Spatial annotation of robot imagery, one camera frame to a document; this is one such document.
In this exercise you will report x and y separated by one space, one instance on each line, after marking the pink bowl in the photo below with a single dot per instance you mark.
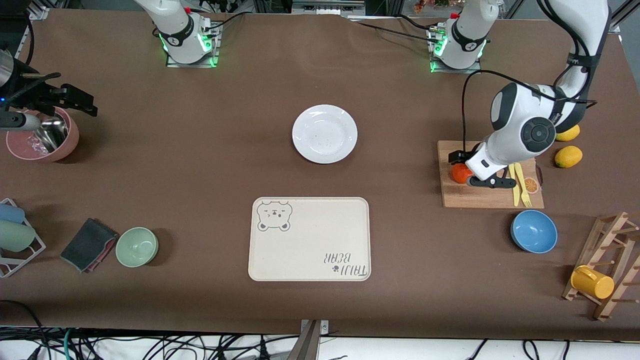
67 142

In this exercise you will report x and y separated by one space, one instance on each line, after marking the light green bowl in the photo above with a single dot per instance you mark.
137 247

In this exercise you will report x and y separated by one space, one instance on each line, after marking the orange mandarin fruit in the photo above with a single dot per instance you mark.
460 174

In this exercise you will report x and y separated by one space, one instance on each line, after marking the white round plate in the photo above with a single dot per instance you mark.
325 134

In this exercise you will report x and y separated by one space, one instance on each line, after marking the dark grey folded cloth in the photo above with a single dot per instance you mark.
85 242

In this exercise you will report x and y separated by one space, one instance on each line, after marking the aluminium frame beam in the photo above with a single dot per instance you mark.
325 6

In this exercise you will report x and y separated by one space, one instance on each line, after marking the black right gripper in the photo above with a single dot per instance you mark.
31 95

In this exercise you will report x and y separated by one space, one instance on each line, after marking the dark camera pole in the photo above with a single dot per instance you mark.
306 345

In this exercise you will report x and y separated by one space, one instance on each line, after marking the blue bowl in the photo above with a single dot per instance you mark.
534 231

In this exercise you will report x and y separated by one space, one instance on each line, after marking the metal scoop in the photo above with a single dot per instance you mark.
52 135

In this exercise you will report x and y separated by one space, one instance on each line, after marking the pink folded cloth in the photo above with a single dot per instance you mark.
106 251

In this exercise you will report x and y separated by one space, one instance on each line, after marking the pale green cup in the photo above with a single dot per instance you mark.
15 236

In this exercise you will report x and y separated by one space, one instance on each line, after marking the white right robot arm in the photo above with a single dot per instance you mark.
175 30

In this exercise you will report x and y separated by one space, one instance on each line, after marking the yellow lemon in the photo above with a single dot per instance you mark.
568 156
571 134

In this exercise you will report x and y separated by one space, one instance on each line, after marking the yellow mug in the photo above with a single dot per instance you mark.
592 282

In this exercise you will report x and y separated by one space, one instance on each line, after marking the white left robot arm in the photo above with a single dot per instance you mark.
525 125

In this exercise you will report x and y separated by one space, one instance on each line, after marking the clear ice cube pile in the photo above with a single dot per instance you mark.
34 146

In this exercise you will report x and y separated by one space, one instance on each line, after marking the orange slice piece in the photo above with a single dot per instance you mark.
532 186

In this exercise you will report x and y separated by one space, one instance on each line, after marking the blue cup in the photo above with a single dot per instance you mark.
10 213

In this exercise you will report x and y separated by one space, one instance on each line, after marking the brown table cover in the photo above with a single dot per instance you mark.
320 75

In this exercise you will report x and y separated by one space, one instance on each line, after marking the metal corner bracket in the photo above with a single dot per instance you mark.
614 27
40 13

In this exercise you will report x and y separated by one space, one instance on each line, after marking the yellow plastic knife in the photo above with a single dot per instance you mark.
515 195

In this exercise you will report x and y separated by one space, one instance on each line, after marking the metal table edge bracket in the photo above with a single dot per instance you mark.
324 327

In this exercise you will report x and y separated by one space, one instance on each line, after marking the wooden cutting board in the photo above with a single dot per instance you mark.
480 197

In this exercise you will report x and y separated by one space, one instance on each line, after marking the yellow plastic fork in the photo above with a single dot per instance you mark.
522 182

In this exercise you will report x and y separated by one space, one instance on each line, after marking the cream bear print tray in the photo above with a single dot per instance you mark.
310 240

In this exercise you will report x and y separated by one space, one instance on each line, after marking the wooden mug rack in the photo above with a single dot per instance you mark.
597 245

